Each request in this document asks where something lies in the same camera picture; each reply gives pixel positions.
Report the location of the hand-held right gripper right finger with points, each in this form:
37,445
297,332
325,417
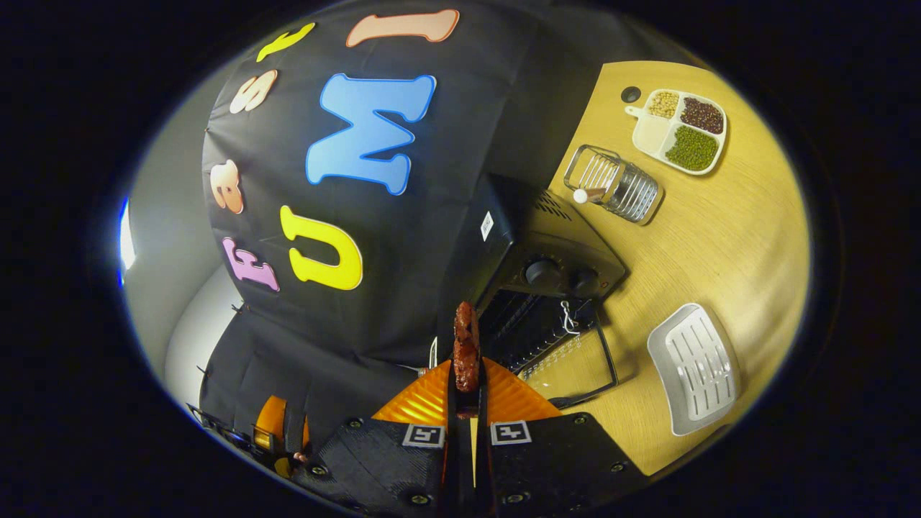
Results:
483,467

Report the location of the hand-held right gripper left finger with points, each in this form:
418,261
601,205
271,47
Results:
452,467

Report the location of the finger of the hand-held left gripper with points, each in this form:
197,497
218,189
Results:
270,424

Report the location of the brown meat slice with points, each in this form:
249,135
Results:
466,352

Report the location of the black electric oven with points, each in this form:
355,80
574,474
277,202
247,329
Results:
554,244

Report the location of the black backdrop cloth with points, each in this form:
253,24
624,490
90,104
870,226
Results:
432,237

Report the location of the white ridged tray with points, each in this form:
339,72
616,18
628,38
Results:
694,367

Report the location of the ribbed glass container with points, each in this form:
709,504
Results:
633,194

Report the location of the white divided bean dish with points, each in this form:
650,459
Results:
651,133

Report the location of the black round table grommet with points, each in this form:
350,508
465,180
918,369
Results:
631,94

